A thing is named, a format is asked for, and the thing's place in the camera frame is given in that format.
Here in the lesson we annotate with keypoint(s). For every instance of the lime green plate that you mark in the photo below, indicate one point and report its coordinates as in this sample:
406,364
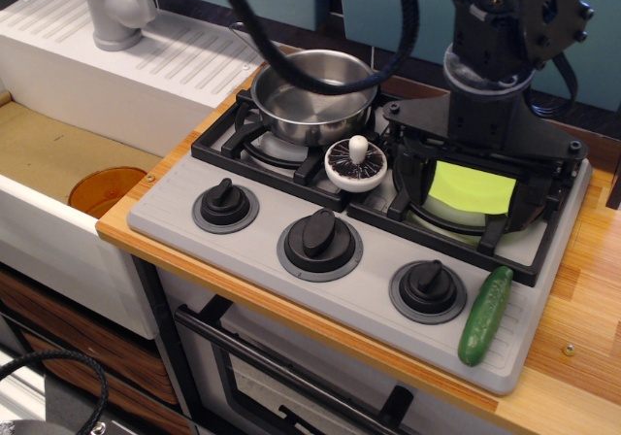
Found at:
463,200

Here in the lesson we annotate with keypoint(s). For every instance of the wooden drawer front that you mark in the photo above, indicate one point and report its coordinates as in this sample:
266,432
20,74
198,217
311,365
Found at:
141,391

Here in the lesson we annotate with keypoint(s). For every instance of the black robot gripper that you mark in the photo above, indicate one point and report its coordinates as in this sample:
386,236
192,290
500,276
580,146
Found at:
500,136

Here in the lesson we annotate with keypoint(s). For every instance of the stainless steel pot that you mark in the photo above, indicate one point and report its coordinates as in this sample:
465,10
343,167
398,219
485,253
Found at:
310,119

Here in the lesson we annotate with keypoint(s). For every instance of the black burner grate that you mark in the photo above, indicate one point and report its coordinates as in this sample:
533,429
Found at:
534,254
239,143

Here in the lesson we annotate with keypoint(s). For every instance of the grey toy stove top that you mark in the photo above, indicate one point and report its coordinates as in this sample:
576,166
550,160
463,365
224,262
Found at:
450,258

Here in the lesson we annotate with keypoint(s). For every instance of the white toy sink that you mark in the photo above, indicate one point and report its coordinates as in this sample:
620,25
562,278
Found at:
87,110

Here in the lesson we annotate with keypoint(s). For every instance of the black left burner grate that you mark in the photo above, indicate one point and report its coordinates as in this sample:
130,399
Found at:
239,143

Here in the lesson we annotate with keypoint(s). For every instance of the oven door with black handle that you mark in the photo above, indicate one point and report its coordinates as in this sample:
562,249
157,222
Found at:
274,381

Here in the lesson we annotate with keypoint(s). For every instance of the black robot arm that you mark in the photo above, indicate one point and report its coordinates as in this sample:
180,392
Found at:
498,45

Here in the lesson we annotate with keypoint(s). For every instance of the green toy pickle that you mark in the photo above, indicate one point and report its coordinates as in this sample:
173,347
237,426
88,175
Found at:
485,316

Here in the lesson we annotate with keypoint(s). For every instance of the black middle stove knob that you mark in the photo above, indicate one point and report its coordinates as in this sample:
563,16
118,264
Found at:
320,248

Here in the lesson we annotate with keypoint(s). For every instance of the black right stove knob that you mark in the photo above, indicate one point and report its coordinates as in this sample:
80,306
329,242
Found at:
427,292

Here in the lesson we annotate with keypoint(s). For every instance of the black stove knob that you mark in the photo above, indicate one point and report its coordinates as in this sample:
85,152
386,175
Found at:
320,248
427,292
225,208

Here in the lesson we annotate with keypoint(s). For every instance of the grey toy faucet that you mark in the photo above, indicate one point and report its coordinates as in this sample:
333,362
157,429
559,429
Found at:
118,23

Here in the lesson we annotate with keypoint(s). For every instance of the white toy mushroom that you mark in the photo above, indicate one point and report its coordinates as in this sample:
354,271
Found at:
355,164

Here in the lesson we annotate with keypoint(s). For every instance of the black left stove knob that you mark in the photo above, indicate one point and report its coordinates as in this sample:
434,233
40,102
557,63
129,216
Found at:
225,208

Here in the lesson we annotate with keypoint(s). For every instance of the black right burner grate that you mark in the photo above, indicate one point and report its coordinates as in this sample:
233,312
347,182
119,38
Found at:
534,254

